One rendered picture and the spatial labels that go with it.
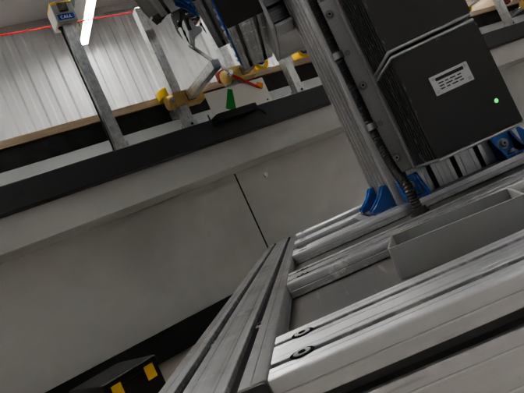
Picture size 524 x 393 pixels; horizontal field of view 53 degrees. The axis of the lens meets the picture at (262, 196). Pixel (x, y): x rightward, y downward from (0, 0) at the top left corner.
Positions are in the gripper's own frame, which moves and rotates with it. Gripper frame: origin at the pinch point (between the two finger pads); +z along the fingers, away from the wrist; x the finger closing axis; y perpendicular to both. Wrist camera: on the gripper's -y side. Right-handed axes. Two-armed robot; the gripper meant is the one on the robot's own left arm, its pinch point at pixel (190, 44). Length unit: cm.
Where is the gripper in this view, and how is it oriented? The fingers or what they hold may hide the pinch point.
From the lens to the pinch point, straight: 191.6
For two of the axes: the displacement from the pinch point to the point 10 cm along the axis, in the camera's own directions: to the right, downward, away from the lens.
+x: -4.4, 2.4, 8.7
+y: 7.9, -3.5, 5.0
